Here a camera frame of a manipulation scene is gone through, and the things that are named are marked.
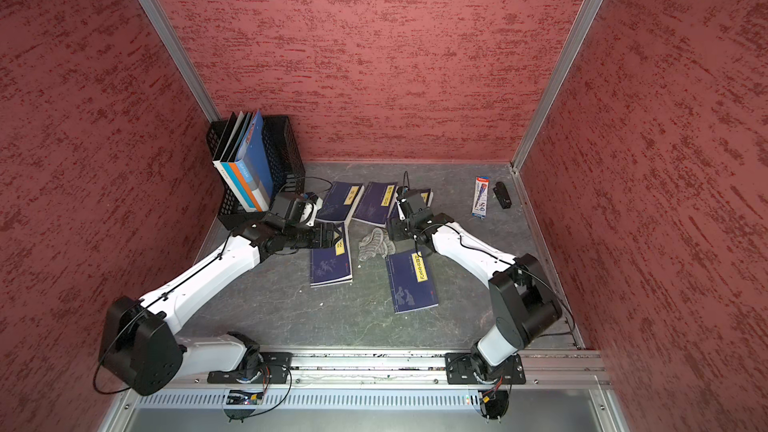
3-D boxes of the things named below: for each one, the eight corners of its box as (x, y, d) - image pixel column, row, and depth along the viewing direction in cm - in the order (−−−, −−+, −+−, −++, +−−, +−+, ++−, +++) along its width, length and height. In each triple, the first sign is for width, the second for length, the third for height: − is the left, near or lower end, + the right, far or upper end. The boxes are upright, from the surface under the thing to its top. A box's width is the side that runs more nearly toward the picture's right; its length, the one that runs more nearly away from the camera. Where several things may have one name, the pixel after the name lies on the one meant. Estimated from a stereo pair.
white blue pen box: (471, 216, 107) (472, 212, 106) (475, 178, 119) (476, 175, 118) (485, 219, 107) (487, 216, 105) (488, 181, 118) (490, 177, 117)
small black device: (502, 209, 110) (505, 203, 107) (492, 187, 116) (494, 181, 114) (509, 208, 110) (513, 202, 107) (499, 186, 117) (502, 181, 114)
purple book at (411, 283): (394, 314, 85) (395, 312, 83) (385, 257, 97) (385, 254, 95) (438, 307, 87) (439, 304, 85) (423, 251, 98) (423, 248, 96)
